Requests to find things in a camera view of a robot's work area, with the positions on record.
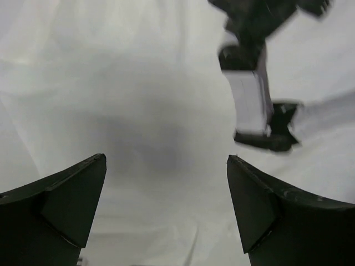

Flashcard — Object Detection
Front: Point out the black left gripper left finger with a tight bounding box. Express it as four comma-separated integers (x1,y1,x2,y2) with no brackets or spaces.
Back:
1,154,107,266

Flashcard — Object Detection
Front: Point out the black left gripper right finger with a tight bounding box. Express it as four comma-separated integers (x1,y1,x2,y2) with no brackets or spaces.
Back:
227,155,354,266

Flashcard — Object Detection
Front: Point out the white t-shirt with robot print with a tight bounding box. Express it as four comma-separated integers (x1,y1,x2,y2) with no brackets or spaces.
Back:
1,1,354,265

